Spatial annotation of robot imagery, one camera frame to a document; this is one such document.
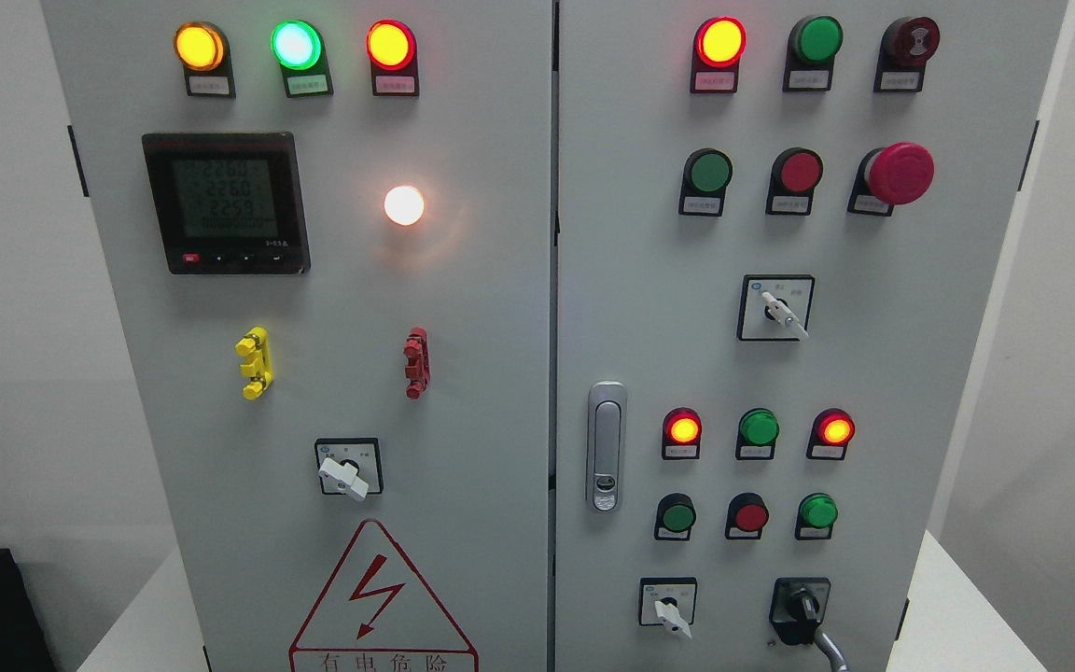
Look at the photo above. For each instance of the black rotary knob switch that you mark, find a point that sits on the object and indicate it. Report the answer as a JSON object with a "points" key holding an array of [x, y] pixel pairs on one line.
{"points": [[798, 608]]}

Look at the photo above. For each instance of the red terminal connector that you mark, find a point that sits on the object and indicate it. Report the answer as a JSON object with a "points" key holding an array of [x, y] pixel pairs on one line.
{"points": [[417, 365]]}

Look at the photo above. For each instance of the red indicator lower left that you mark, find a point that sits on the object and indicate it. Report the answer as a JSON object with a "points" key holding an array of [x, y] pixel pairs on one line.
{"points": [[682, 435]]}

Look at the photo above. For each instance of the white lit indicator lamp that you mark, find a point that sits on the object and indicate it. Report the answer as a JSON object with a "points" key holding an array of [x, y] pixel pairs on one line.
{"points": [[404, 205]]}

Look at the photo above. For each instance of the green push button lower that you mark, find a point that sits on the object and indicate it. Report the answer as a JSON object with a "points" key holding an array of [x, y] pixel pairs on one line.
{"points": [[675, 517]]}

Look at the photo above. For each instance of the green push button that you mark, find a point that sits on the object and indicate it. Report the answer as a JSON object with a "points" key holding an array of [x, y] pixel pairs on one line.
{"points": [[706, 175], [675, 517]]}

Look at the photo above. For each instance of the green push button upper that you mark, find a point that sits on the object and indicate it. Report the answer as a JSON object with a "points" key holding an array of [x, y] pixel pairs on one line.
{"points": [[706, 175]]}

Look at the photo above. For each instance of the grey cabinet left door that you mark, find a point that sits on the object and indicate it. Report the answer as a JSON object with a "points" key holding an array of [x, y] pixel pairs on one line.
{"points": [[466, 466]]}

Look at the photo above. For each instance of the grey cabinet door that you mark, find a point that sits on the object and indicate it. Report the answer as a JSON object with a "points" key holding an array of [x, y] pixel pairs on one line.
{"points": [[651, 299], [466, 466]]}

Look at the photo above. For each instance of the green indicator lower middle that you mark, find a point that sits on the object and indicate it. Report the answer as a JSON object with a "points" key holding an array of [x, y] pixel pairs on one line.
{"points": [[758, 431]]}

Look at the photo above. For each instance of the grey cabinet right door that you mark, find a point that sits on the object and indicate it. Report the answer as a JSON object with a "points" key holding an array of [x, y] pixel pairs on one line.
{"points": [[651, 299]]}

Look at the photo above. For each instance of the red push button lower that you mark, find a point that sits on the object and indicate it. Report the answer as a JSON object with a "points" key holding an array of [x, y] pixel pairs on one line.
{"points": [[746, 518]]}

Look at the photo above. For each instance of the red push button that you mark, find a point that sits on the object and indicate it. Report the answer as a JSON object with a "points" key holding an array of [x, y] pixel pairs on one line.
{"points": [[746, 518], [795, 174]]}

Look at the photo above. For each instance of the yellow terminal connector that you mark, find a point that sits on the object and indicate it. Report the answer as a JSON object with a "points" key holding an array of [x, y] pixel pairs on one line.
{"points": [[256, 366]]}

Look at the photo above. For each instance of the red push button upper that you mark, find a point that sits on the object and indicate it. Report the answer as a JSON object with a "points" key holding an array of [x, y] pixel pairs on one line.
{"points": [[795, 174]]}

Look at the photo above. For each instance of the red indicator lower right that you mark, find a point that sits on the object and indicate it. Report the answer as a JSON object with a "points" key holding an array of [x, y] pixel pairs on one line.
{"points": [[832, 431]]}

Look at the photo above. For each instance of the red lit indicator light left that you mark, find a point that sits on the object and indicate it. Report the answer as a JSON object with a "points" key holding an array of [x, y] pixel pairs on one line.
{"points": [[394, 67]]}

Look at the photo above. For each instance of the red electrical hazard sticker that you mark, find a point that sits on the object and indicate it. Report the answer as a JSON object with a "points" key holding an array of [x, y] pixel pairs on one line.
{"points": [[377, 613]]}

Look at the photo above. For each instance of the green button lower right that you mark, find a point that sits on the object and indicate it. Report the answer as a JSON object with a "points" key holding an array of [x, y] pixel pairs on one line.
{"points": [[816, 516]]}

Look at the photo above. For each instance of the black digital power meter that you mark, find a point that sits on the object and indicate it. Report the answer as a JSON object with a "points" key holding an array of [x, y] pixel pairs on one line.
{"points": [[228, 203]]}

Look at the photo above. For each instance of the red lit indicator top right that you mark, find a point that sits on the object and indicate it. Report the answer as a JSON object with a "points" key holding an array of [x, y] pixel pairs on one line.
{"points": [[717, 50]]}

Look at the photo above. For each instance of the green lit indicator light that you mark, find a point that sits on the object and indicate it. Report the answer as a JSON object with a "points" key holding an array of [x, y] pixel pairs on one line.
{"points": [[300, 53]]}

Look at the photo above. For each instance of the red emergency stop button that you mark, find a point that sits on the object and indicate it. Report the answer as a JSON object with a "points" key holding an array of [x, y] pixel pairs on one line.
{"points": [[888, 176]]}

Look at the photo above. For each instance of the green indicator top right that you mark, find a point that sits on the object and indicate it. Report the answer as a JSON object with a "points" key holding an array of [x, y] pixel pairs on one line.
{"points": [[813, 44]]}

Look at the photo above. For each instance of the yellow indicator light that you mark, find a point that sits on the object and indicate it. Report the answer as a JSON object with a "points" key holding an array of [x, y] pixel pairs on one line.
{"points": [[203, 50]]}

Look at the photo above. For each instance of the red black buzzer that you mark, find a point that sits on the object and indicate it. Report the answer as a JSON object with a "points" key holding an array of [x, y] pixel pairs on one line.
{"points": [[905, 49]]}

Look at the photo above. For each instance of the silver door handle lock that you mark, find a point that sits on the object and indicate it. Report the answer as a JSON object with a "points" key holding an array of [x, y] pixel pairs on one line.
{"points": [[605, 428]]}

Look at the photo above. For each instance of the white selector switch left door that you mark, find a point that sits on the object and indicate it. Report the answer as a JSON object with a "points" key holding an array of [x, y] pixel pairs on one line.
{"points": [[351, 467]]}

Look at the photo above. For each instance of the white selector switch upper right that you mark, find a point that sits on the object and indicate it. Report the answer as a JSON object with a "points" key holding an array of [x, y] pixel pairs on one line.
{"points": [[775, 307]]}

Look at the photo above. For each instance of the white selector switch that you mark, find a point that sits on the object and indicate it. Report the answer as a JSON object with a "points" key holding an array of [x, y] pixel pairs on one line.
{"points": [[775, 307], [668, 602]]}

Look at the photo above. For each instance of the white selector switch bottom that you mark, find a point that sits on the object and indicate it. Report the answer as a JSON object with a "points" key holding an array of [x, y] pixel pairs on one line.
{"points": [[668, 602]]}

